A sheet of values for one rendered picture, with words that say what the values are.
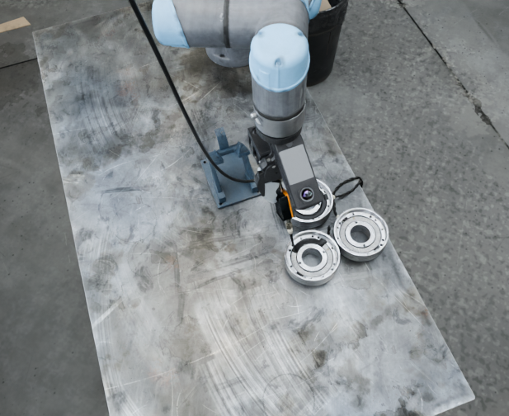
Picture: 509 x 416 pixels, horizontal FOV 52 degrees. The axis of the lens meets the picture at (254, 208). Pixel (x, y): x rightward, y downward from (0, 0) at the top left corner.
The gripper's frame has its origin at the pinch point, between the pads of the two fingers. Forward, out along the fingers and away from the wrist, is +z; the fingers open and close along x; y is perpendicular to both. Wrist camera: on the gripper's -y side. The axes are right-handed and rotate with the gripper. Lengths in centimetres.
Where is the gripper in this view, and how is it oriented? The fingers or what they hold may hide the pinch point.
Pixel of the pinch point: (282, 199)
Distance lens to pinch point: 94.8
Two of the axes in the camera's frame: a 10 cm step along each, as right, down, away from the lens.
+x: -9.4, 3.2, -1.4
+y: -3.4, -8.1, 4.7
